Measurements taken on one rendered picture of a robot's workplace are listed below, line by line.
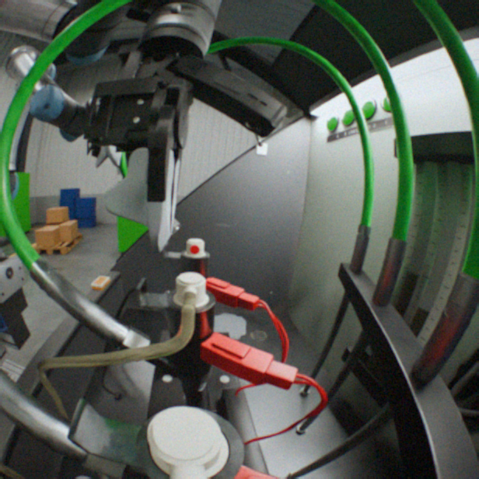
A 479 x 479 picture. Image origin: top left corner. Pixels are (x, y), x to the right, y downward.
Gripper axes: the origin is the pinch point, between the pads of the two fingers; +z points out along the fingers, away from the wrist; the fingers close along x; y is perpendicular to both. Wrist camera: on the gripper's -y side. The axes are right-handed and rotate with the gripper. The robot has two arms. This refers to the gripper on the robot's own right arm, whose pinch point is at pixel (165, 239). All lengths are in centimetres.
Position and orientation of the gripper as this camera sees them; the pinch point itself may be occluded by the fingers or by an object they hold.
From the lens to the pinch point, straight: 18.5
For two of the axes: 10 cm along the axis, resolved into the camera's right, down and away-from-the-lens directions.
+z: -1.0, 9.7, 2.3
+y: -9.8, -0.5, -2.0
